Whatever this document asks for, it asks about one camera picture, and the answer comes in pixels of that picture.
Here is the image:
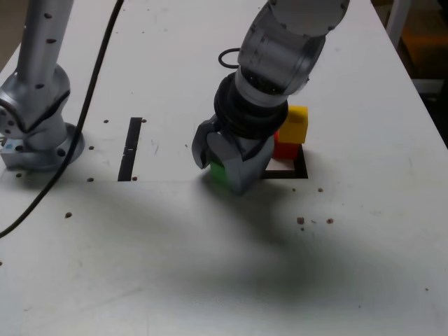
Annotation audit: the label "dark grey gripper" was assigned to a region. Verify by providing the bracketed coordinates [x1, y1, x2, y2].
[191, 118, 277, 195]

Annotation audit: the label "green cube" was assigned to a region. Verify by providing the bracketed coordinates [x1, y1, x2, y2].
[209, 160, 232, 192]

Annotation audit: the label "red cube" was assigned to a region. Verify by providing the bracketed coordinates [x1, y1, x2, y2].
[272, 131, 301, 160]

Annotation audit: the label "yellow cube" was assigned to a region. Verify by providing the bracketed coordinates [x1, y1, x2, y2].
[278, 106, 309, 144]

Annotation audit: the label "black tape square outline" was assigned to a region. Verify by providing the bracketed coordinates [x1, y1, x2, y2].
[260, 143, 309, 180]

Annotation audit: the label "black tape strip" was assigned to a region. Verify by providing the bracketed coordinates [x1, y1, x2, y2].
[117, 117, 144, 182]

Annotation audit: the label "white shelf board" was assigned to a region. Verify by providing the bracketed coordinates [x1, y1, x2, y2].
[412, 78, 445, 95]

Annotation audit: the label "black cable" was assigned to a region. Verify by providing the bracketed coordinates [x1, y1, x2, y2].
[0, 0, 243, 239]

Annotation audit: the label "white metal frame post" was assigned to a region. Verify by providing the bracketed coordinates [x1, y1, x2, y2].
[384, 0, 416, 48]

